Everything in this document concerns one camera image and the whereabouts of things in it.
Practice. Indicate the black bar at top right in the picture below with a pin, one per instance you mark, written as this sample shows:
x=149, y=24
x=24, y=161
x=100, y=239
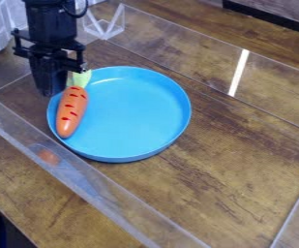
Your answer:
x=275, y=19

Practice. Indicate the clear acrylic front barrier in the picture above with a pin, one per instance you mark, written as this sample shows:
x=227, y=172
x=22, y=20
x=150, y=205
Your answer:
x=130, y=213

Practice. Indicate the orange toy carrot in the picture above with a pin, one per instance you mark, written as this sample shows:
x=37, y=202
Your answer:
x=73, y=104

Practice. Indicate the white patterned curtain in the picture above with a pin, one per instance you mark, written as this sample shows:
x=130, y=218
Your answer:
x=1, y=19

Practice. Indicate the clear acrylic corner bracket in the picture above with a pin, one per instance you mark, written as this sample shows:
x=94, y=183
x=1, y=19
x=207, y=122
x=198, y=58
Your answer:
x=104, y=21

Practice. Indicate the blue round tray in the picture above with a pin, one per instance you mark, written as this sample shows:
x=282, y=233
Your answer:
x=138, y=110

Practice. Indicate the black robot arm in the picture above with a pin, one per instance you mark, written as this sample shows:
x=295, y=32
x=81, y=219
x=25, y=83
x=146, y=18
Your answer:
x=53, y=6

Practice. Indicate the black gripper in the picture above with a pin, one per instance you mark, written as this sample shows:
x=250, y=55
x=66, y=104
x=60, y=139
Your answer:
x=49, y=45

